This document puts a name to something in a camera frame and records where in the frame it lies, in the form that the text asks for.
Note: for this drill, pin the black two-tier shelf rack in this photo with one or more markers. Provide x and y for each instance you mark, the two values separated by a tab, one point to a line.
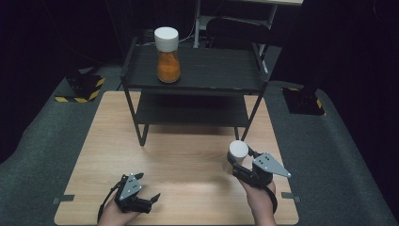
204	67

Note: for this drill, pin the black yellow striped stand base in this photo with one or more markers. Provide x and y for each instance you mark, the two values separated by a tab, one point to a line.
83	86

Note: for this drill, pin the black chair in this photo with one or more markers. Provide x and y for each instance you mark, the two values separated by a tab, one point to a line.
238	29

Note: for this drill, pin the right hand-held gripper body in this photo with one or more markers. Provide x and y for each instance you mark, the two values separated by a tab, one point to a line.
266	164

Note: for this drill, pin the person's right hand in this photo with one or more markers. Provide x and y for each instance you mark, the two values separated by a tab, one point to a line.
257	194

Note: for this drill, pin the metal frame desk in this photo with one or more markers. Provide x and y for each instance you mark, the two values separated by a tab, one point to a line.
197	25

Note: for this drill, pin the person's left hand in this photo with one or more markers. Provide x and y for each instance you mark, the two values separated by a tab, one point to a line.
114	216

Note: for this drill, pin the grey tape piece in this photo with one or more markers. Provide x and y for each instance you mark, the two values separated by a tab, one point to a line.
290	196
64	198

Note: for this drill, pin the black stand base yellow marks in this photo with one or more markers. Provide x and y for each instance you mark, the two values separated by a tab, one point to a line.
302	102

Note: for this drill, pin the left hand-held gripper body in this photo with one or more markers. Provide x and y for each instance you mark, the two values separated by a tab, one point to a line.
129	189

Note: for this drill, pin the orange powder jar white lid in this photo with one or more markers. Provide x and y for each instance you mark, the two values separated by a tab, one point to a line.
168	59

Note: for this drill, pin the pale powder jar white lid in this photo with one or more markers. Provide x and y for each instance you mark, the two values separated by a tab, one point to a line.
238	150

